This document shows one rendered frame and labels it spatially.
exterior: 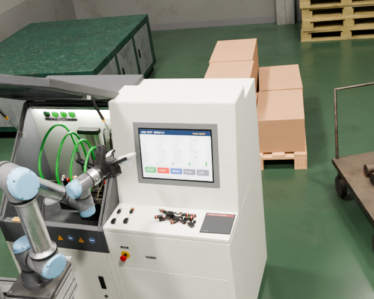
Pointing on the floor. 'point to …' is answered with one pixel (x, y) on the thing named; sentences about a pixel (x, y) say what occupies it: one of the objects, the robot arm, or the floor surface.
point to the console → (187, 199)
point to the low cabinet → (68, 56)
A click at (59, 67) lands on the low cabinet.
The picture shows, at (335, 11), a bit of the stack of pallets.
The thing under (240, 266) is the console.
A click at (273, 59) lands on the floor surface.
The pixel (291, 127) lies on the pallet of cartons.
